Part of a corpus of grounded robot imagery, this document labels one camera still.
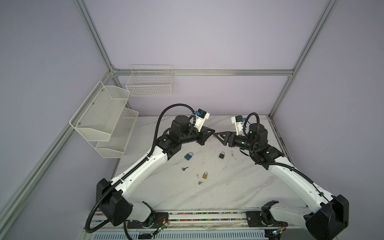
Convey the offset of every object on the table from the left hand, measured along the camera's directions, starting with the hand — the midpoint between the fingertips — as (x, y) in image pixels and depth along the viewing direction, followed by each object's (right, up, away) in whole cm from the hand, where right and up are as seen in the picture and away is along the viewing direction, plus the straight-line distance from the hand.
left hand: (213, 132), depth 69 cm
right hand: (+2, -1, +2) cm, 3 cm away
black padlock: (+9, -16, +29) cm, 35 cm away
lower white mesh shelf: (-51, -8, +9) cm, 53 cm away
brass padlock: (-3, -27, +20) cm, 34 cm away
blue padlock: (-13, -17, +28) cm, 35 cm away
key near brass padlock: (-6, -30, +17) cm, 35 cm away
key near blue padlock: (-16, -24, +22) cm, 36 cm away
